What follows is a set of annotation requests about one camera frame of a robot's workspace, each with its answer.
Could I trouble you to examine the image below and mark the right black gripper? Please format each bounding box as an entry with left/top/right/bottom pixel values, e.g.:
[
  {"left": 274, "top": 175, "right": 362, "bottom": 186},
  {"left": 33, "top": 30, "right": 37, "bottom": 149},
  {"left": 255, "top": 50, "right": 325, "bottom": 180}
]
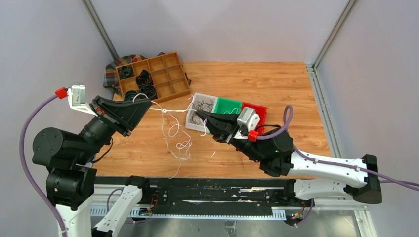
[{"left": 194, "top": 110, "right": 263, "bottom": 163}]

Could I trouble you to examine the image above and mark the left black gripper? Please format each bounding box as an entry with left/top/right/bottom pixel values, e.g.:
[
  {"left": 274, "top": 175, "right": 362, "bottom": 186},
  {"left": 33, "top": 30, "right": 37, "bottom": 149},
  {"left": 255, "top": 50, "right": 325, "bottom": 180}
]
[{"left": 75, "top": 93, "right": 152, "bottom": 162}]

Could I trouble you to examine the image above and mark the black cable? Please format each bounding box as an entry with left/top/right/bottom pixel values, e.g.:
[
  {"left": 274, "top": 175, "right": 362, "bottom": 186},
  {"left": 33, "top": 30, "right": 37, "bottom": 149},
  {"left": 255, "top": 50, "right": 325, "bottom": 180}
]
[{"left": 189, "top": 99, "right": 215, "bottom": 126}]

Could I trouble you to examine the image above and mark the cable bundle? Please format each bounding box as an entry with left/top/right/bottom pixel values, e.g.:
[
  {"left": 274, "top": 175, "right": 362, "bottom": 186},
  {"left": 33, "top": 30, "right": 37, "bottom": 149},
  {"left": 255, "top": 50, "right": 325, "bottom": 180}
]
[{"left": 132, "top": 93, "right": 209, "bottom": 180}]

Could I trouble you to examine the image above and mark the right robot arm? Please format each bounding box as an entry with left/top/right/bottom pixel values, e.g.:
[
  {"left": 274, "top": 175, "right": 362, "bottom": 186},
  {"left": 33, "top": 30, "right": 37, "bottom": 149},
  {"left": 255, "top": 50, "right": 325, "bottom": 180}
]
[{"left": 195, "top": 107, "right": 382, "bottom": 206}]

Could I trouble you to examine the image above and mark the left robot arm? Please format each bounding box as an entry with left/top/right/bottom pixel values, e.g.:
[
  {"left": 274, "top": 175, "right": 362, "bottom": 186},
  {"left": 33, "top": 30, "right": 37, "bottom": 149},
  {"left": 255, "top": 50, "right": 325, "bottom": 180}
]
[{"left": 32, "top": 96, "right": 151, "bottom": 237}]

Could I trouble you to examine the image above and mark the green plastic bin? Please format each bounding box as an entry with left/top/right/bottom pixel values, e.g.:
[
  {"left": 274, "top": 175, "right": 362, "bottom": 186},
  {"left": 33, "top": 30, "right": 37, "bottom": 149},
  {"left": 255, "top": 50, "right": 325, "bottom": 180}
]
[{"left": 213, "top": 97, "right": 242, "bottom": 114}]

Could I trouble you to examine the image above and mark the white plastic bin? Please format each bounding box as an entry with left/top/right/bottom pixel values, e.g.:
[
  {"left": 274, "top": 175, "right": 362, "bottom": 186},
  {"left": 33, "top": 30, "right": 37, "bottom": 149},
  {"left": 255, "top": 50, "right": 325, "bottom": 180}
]
[{"left": 185, "top": 93, "right": 219, "bottom": 133}]

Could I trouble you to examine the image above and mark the plaid cloth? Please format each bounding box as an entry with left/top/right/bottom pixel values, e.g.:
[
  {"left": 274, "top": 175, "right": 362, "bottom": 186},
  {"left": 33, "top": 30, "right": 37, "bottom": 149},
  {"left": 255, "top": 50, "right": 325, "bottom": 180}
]
[{"left": 103, "top": 52, "right": 192, "bottom": 95}]

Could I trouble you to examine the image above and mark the red plastic bin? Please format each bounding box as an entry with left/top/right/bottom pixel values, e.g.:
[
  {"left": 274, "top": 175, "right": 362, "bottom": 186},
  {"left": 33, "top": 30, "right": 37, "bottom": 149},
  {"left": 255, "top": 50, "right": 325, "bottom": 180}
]
[{"left": 241, "top": 102, "right": 267, "bottom": 134}]

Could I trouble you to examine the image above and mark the wooden compartment tray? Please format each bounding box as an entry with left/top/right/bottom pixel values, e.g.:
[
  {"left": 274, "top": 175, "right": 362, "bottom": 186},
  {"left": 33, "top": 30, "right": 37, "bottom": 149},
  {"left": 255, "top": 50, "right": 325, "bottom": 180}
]
[{"left": 116, "top": 52, "right": 191, "bottom": 103}]

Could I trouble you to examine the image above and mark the black coiled strap three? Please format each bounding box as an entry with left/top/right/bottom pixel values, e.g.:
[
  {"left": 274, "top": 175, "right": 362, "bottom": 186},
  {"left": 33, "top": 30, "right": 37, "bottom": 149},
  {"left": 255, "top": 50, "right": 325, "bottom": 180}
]
[{"left": 124, "top": 90, "right": 141, "bottom": 102}]

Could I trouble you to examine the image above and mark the black coiled strap four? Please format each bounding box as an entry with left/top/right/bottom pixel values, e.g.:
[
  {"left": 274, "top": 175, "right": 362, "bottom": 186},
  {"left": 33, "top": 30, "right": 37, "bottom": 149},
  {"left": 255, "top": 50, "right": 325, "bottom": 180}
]
[{"left": 139, "top": 84, "right": 158, "bottom": 100}]

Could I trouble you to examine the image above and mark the black coiled strap two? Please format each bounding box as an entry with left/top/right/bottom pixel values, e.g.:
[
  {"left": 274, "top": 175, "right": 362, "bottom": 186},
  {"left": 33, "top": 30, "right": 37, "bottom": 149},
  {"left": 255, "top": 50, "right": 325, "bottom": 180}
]
[{"left": 135, "top": 69, "right": 153, "bottom": 88}]

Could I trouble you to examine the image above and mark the black coiled strap one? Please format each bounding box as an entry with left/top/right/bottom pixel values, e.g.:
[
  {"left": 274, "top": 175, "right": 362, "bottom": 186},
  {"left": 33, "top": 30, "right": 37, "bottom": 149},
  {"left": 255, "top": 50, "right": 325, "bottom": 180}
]
[{"left": 118, "top": 65, "right": 135, "bottom": 80}]

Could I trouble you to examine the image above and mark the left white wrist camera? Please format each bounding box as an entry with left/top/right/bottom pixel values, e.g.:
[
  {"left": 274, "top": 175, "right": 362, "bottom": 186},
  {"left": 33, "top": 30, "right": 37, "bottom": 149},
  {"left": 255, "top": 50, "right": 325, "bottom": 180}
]
[{"left": 67, "top": 84, "right": 97, "bottom": 116}]

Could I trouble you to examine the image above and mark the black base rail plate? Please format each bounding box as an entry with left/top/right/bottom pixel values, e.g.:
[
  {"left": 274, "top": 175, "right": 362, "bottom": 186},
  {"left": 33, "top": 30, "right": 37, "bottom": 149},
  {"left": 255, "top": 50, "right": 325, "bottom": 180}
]
[{"left": 125, "top": 177, "right": 312, "bottom": 217}]

